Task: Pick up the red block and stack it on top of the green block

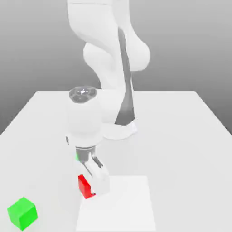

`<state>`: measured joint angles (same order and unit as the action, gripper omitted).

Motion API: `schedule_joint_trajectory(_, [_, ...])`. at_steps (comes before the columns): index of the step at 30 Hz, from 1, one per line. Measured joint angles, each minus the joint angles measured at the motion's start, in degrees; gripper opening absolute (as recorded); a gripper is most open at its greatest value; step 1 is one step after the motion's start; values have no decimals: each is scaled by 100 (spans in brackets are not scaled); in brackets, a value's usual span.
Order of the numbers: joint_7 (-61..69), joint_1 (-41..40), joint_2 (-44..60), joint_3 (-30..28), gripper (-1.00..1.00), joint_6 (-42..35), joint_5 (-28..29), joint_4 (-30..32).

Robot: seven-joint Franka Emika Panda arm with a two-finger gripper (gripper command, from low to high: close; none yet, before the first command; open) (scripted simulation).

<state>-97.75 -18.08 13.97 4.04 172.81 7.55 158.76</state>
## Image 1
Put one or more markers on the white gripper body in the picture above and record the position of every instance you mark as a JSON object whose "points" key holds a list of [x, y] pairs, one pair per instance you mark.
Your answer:
{"points": [[98, 176]]}

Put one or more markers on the small red cube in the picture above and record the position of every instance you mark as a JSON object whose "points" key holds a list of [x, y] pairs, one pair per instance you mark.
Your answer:
{"points": [[83, 186]]}

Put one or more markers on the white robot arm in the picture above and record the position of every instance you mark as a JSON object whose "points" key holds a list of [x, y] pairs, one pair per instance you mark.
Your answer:
{"points": [[94, 54]]}

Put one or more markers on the small green cube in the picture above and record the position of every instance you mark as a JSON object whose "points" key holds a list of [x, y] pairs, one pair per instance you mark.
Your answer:
{"points": [[21, 213]]}

